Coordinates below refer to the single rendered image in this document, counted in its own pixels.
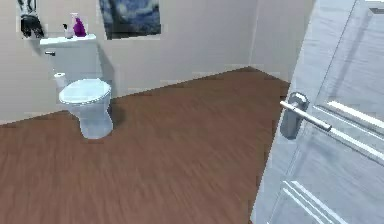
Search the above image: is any white toilet paper roll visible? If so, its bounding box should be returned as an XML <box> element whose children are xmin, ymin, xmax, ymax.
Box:
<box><xmin>53</xmin><ymin>72</ymin><xmax>68</xmax><ymax>93</ymax></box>

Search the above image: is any purple spray bottle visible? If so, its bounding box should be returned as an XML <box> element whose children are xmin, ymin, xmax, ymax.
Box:
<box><xmin>70</xmin><ymin>12</ymin><xmax>88</xmax><ymax>38</ymax></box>

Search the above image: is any white room door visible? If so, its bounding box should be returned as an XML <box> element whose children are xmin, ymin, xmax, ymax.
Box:
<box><xmin>249</xmin><ymin>0</ymin><xmax>384</xmax><ymax>224</ymax></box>

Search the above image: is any white soap dispenser bottle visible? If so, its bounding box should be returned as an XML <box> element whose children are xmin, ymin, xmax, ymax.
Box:
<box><xmin>62</xmin><ymin>23</ymin><xmax>75</xmax><ymax>40</ymax></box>

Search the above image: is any silver door handle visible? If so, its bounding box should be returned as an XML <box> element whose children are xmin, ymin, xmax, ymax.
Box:
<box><xmin>279</xmin><ymin>91</ymin><xmax>333</xmax><ymax>140</ymax></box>

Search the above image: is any blue framed wall painting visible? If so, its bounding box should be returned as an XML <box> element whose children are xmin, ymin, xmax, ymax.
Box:
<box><xmin>98</xmin><ymin>0</ymin><xmax>162</xmax><ymax>41</ymax></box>

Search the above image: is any black and white wall picture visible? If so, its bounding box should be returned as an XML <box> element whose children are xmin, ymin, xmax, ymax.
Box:
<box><xmin>17</xmin><ymin>0</ymin><xmax>46</xmax><ymax>40</ymax></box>

